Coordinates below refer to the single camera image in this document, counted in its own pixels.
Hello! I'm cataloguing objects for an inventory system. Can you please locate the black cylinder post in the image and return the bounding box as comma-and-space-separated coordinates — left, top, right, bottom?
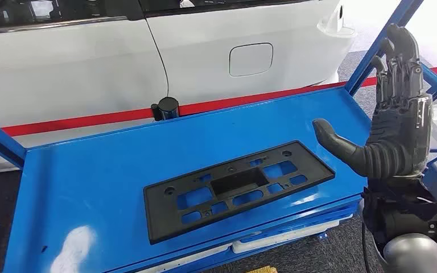
150, 97, 180, 122

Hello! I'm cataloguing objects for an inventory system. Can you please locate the white fuel filler flap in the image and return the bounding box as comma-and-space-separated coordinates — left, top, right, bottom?
229, 42, 274, 77

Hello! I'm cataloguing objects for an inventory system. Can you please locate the blue metal shelf cart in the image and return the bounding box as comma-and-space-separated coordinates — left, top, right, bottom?
0, 0, 437, 273

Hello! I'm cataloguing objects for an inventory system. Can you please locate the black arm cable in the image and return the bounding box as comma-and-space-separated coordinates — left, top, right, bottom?
360, 220, 374, 273

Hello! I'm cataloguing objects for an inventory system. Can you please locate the white car body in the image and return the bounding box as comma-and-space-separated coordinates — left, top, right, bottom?
0, 0, 357, 129

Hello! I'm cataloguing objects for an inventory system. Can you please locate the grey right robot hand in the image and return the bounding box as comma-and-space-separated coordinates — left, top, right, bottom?
312, 23, 434, 179

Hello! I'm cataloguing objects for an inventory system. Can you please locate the yellow floor tape square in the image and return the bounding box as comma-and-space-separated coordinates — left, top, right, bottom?
245, 265, 278, 273

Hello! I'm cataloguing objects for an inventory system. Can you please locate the black plastic plate bracket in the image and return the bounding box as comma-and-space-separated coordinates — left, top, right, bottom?
143, 140, 336, 245

